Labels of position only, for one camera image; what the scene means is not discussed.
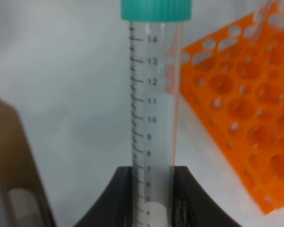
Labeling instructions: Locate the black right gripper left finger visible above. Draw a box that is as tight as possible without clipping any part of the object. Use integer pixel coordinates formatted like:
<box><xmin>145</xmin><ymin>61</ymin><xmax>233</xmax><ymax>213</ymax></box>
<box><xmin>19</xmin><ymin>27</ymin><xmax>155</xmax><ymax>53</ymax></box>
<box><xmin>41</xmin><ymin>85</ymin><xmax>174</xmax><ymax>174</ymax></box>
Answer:
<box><xmin>75</xmin><ymin>166</ymin><xmax>133</xmax><ymax>227</ymax></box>

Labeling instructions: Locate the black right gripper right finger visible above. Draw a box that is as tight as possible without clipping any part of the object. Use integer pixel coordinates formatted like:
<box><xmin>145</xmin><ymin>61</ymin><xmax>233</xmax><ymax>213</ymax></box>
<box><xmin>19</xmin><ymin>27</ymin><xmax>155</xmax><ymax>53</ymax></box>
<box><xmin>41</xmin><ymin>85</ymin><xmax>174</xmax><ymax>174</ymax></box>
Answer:
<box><xmin>171</xmin><ymin>166</ymin><xmax>240</xmax><ymax>227</ymax></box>

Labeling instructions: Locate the test tube with teal cap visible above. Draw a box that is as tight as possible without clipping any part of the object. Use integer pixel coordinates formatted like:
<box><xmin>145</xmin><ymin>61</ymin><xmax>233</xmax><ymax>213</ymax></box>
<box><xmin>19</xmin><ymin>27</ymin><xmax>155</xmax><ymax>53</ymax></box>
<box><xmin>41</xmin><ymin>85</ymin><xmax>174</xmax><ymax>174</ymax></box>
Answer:
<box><xmin>120</xmin><ymin>0</ymin><xmax>192</xmax><ymax>227</ymax></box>

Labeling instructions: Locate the orange test tube rack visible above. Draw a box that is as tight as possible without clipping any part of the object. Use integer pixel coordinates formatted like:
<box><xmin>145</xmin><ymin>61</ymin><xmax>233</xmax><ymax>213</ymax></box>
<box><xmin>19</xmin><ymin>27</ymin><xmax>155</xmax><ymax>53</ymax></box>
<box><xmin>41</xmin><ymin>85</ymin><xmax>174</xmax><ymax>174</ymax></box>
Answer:
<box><xmin>180</xmin><ymin>0</ymin><xmax>284</xmax><ymax>214</ymax></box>

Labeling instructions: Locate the back row tube far right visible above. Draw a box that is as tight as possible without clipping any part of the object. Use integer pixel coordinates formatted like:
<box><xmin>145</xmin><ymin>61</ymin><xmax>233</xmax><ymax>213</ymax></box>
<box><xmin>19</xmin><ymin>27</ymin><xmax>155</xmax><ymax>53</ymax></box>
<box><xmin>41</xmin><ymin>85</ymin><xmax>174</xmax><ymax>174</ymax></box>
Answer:
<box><xmin>244</xmin><ymin>0</ymin><xmax>274</xmax><ymax>43</ymax></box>

